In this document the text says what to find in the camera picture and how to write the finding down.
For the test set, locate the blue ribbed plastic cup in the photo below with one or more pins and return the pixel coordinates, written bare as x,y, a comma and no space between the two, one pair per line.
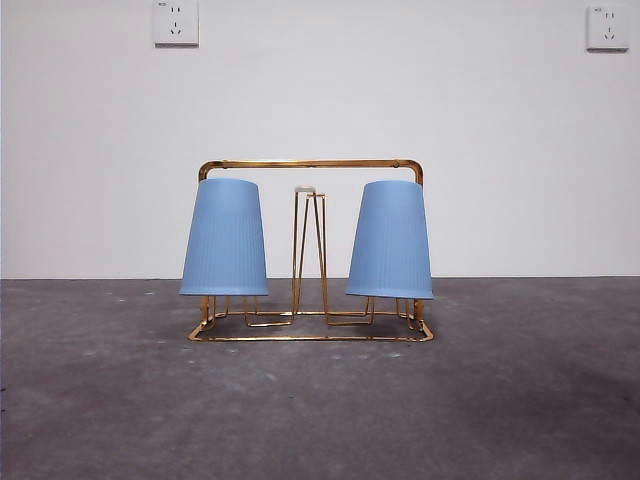
225,240
390,245

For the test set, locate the white wall socket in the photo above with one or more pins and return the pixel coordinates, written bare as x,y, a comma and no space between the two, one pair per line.
176,22
608,27

